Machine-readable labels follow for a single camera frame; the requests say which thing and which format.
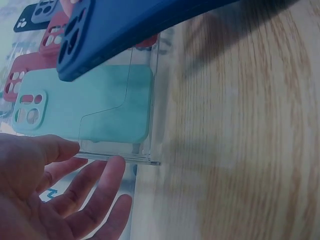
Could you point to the person's right hand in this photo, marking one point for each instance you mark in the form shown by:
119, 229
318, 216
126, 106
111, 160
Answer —
68, 6

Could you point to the person's left hand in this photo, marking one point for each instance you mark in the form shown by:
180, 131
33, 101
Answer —
30, 195

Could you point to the person's right fingers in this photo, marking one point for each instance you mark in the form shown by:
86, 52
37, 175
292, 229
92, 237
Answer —
68, 6

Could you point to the dark blue phone case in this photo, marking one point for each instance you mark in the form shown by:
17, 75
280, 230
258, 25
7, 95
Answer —
120, 25

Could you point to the grey phone case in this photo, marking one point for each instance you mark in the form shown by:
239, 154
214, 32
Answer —
35, 18

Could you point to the black phone case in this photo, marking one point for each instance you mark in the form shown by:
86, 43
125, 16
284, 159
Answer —
26, 12

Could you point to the red phone case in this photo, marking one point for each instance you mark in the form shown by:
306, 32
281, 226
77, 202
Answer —
50, 47
30, 65

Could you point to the mint green phone case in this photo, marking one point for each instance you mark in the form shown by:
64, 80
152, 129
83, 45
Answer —
75, 100

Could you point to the clear acrylic display stand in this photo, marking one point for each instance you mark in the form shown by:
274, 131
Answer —
142, 152

